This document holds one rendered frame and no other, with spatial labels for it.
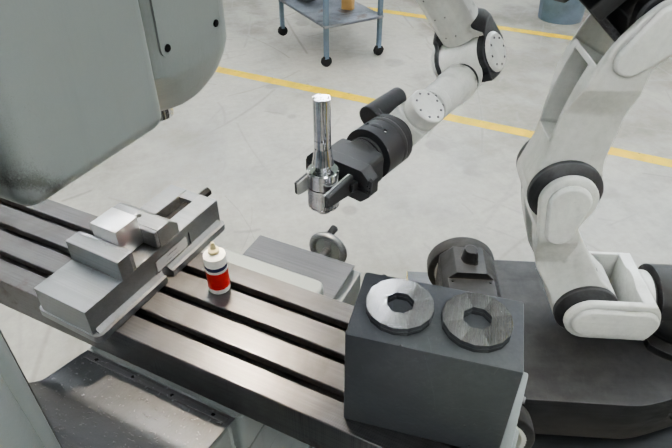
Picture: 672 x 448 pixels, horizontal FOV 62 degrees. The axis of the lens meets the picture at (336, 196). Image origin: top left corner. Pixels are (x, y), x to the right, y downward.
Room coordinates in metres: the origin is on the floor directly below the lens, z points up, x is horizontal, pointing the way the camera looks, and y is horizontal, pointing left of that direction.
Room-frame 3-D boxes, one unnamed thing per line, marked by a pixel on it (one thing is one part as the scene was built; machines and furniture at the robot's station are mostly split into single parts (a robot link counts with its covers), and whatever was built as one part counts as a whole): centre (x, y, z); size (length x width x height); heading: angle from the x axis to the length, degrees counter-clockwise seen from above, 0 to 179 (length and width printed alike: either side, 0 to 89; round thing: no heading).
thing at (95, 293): (0.79, 0.38, 0.96); 0.35 x 0.15 x 0.11; 152
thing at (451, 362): (0.50, -0.13, 1.00); 0.22 x 0.12 x 0.20; 75
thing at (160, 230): (0.82, 0.36, 0.99); 0.12 x 0.06 x 0.04; 62
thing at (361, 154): (0.74, -0.04, 1.18); 0.13 x 0.12 x 0.10; 52
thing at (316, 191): (0.67, 0.02, 1.17); 0.05 x 0.05 x 0.05
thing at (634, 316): (0.94, -0.63, 0.68); 0.21 x 0.20 x 0.13; 86
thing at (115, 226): (0.77, 0.39, 1.01); 0.06 x 0.05 x 0.06; 62
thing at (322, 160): (0.67, 0.02, 1.26); 0.03 x 0.03 x 0.11
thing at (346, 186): (0.65, -0.01, 1.18); 0.06 x 0.02 x 0.03; 142
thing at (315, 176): (0.67, 0.02, 1.20); 0.05 x 0.05 x 0.01
